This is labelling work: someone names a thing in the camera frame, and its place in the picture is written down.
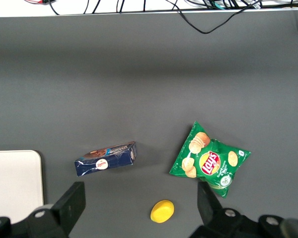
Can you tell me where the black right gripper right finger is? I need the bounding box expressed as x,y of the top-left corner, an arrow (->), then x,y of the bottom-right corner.
197,181 -> 244,238

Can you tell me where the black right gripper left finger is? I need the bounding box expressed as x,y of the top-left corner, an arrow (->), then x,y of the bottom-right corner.
27,181 -> 86,238

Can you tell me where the white plastic tray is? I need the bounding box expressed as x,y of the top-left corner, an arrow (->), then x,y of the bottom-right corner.
0,149 -> 44,219

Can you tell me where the dark blue cookie box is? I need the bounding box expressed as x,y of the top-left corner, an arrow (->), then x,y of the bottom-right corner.
74,141 -> 138,177

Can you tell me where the green Lay's chip bag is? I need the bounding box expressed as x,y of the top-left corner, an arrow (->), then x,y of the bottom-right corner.
168,120 -> 252,198

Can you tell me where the yellow plastic lemon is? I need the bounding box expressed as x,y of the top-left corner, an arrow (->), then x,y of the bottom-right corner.
150,199 -> 175,223

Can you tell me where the long looping black cable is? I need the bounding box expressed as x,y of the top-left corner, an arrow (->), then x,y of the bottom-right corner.
167,0 -> 264,35

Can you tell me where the teal cable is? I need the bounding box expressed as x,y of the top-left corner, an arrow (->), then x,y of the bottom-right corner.
208,0 -> 229,10

